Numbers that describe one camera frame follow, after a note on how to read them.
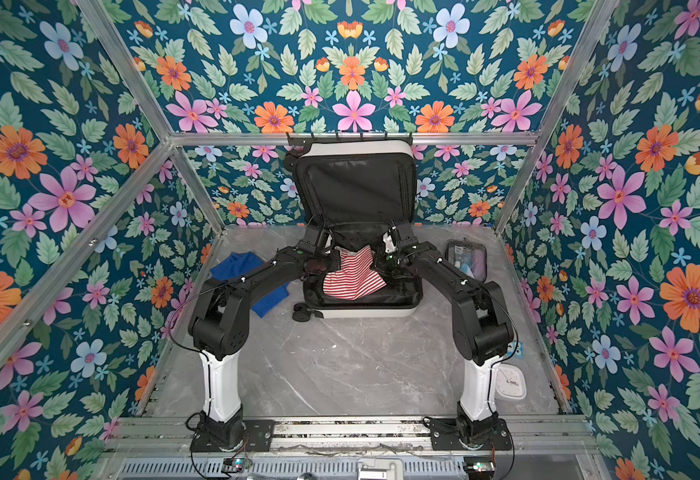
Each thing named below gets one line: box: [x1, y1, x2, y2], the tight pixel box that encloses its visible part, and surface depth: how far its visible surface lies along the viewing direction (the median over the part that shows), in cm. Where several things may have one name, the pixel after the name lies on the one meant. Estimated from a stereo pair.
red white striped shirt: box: [323, 246, 387, 300], surface depth 95 cm
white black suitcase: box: [292, 139, 423, 322], surface depth 92 cm
